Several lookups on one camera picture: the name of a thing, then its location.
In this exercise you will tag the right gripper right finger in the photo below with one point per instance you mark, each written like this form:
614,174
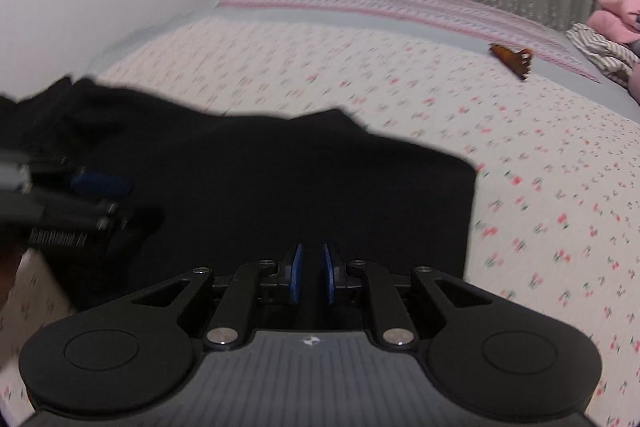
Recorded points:
361,296

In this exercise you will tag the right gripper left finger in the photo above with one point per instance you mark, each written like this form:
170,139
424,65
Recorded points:
230,324

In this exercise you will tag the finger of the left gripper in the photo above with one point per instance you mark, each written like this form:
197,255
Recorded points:
76,224
59,175

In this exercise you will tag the black pants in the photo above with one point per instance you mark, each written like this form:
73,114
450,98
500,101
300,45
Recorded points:
206,190

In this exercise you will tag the pink folded clothing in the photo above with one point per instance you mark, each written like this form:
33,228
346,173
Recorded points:
616,20

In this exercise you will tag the cherry print blanket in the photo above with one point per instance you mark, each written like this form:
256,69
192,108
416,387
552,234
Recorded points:
556,211

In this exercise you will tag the brown hair claw clip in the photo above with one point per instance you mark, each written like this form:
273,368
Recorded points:
518,62

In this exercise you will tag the pink striped blanket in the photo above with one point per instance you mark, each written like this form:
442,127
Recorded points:
462,17

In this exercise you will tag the mauve folded quilt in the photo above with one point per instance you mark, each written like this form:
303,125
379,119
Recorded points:
634,83

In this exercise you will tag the striped folded garment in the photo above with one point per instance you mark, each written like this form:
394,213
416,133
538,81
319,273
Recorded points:
614,61

